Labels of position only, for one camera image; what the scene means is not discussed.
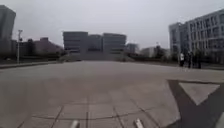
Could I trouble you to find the grey slab plaza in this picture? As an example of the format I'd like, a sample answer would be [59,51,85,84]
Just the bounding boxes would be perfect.
[0,60,224,128]

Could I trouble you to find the wide grey stairway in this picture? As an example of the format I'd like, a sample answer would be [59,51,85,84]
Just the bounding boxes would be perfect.
[59,51,134,63]

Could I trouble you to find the distant grey building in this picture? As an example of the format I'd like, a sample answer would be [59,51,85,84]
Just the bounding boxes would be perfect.
[126,43,140,54]

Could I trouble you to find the wide grey building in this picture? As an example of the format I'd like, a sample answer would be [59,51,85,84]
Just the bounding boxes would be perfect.
[62,31,128,56]

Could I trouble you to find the robot's own part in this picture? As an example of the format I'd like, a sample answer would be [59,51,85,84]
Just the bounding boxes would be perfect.
[69,119,80,128]
[134,118,146,128]

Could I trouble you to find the low reddish building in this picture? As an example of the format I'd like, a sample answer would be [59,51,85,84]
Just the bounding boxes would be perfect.
[19,37,64,58]

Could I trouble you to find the group of people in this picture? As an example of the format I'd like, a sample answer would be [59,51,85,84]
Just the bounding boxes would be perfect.
[178,49,203,70]

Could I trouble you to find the raised kerb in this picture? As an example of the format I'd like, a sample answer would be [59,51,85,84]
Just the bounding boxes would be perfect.
[0,60,63,70]

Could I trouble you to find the pole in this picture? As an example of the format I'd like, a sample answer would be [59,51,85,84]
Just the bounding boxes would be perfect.
[16,29,24,64]

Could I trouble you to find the pale multi-storey building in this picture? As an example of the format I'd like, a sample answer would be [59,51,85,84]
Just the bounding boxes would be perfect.
[168,9,224,63]

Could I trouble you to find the tall grey building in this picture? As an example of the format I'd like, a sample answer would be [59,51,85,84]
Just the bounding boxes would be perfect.
[0,4,17,56]

